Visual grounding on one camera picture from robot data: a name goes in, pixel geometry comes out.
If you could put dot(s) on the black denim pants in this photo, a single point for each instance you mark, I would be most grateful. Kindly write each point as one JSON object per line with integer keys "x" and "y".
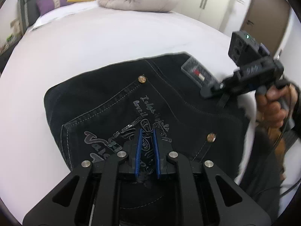
{"x": 93, "y": 114}

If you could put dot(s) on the grey bedside nightstand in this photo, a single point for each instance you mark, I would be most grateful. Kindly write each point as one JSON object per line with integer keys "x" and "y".
{"x": 6, "y": 54}

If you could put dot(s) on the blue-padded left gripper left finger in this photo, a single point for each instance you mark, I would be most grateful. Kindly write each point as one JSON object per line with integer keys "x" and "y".
{"x": 134, "y": 152}

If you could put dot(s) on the white wardrobe with handles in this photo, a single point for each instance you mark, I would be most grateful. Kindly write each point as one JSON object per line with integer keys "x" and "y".
{"x": 223, "y": 15}

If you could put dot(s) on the person's right hand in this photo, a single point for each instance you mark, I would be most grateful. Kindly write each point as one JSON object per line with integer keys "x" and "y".
{"x": 270, "y": 108}

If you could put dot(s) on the purple throw pillow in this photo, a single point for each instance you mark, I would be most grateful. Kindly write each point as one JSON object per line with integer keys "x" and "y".
{"x": 46, "y": 6}

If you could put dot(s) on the brown wooden door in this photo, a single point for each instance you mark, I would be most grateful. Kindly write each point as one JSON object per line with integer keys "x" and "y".
{"x": 266, "y": 21}

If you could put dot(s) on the white bed pillow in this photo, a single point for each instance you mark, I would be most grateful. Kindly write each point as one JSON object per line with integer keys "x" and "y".
{"x": 62, "y": 12}

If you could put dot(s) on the bed with white sheet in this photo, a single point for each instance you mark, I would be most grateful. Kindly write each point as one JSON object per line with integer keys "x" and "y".
{"x": 31, "y": 162}

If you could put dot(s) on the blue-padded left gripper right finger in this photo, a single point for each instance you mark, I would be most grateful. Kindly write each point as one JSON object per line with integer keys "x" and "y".
{"x": 160, "y": 151}

